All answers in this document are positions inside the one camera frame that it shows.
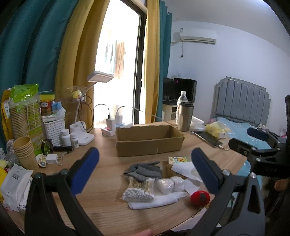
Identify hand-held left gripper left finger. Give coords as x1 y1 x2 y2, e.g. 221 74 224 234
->
25 147 103 236

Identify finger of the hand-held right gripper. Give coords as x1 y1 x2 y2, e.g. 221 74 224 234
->
247 127 283 146
228 138 272 159

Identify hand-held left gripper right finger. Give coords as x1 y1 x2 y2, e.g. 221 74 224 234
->
191 147 265 236

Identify white paper towel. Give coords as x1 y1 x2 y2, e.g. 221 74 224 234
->
170 162 204 193

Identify red plush ball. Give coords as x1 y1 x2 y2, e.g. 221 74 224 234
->
190 191 211 207

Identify brown plush pouch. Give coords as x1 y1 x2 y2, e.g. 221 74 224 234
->
162 161 182 180

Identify white cotton ball bag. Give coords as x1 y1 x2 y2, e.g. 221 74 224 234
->
156 176 186 194

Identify white cloth towel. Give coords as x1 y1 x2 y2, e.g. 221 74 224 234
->
129 192 187 209

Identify cotton swab bag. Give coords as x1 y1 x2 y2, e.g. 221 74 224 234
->
120 177 156 202

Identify grey knit gloves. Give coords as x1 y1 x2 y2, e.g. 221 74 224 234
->
123 161 163 182

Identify cardboard box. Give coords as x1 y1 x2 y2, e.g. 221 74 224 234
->
116 124 185 157

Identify person's right hand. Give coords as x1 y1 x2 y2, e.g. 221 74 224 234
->
275 179 290 191

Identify cartoon print tissue pack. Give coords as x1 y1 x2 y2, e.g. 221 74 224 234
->
168 156 193 164

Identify black phone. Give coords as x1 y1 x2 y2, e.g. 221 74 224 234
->
195 131 223 148

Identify white pill bottle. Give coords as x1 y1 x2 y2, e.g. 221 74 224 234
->
70 132 80 149
60 129 71 147

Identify grey padded headboard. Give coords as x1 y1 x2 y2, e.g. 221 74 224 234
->
211 77 271 127

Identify white power strip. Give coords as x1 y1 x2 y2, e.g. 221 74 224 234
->
101 124 134 137

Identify small patterned charm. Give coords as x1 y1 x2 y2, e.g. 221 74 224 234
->
36 154 47 168

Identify white plastic container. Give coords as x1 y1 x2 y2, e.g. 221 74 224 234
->
191 116 204 131

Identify white perforated basket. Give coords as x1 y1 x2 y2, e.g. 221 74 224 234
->
43 119 66 147

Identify stainless steel tumbler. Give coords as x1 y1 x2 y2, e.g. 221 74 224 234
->
177 102 194 132

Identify blue and white packets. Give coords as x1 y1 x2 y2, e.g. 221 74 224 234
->
52 101 66 121

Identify stack of brown paper cups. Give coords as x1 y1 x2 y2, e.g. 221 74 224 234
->
13 137 39 172

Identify white cabinet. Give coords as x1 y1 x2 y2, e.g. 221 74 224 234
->
162 104 178 122

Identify red and yellow can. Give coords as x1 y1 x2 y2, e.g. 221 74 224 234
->
40 92 55 117

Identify clear water bottle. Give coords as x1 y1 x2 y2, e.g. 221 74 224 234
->
175 91 187 125

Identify plastic bag with yellow toy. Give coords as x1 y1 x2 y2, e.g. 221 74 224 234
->
67 86 88 102

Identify white wipes package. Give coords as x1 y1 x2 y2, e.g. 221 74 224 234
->
0 165 34 212

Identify black monitor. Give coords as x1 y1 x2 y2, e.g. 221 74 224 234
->
163 77 197 105

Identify green paper cup package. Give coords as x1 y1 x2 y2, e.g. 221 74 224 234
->
9 84 44 157

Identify white desk lamp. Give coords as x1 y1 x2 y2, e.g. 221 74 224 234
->
69 71 114 146

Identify yellow packet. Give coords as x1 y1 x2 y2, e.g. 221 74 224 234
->
1 89 14 141

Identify wide yellow curtain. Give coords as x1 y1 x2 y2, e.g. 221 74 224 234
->
54 0 111 130

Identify hanging clothes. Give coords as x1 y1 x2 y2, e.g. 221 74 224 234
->
105 40 126 79

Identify white air conditioner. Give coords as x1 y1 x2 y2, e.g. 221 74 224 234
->
179 29 217 44

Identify narrow yellow curtain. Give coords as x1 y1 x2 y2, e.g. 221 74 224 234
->
144 0 160 124

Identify narrow teal curtain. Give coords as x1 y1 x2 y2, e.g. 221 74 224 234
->
156 0 173 118

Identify wide teal curtain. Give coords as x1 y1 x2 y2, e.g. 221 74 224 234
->
0 0 78 109

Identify white charger with black cable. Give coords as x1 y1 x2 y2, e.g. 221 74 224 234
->
106 118 116 132

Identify black strap loop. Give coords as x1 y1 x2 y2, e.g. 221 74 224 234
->
41 139 54 156

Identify black charging cable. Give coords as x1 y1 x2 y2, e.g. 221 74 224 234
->
93 104 111 127

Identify dark door frame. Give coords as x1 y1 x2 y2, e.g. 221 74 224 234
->
131 0 149 125

